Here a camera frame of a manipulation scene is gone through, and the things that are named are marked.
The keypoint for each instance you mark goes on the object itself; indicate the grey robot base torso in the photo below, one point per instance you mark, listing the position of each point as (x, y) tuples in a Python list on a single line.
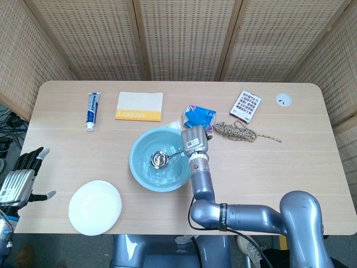
[(156, 251)]

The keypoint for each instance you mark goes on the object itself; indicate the grey white sneaker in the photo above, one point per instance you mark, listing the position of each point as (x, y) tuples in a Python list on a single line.
[(249, 249)]

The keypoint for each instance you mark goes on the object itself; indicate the patterned card box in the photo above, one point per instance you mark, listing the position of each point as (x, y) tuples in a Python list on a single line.
[(246, 106)]

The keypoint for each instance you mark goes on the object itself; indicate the beige orange Lexicon notebook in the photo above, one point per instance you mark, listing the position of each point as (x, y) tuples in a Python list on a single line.
[(139, 106)]

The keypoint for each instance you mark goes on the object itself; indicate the light blue bowl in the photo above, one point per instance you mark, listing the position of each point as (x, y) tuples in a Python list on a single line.
[(142, 170)]

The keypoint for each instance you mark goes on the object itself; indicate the metal ladle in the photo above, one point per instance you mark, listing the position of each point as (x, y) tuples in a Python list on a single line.
[(158, 159)]

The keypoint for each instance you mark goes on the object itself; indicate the bamboo folding screen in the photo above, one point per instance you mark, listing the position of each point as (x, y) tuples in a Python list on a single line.
[(178, 39)]

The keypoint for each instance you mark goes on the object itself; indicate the white round plate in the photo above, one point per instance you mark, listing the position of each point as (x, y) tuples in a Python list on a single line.
[(94, 208)]

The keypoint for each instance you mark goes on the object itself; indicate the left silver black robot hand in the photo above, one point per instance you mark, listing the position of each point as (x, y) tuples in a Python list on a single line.
[(16, 187)]

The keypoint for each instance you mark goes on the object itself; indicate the blue tissue pack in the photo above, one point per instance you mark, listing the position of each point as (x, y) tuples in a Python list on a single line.
[(198, 115)]

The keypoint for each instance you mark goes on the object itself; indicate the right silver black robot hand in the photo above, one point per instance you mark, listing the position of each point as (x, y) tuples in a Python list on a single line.
[(195, 141)]

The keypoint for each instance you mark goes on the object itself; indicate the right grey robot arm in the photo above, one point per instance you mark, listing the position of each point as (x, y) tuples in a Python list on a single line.
[(251, 216)]

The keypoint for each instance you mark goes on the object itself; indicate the blue white toothpaste tube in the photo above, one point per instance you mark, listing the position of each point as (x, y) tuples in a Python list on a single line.
[(92, 111)]

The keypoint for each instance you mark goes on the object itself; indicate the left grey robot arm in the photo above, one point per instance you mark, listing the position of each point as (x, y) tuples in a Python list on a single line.
[(4, 231)]

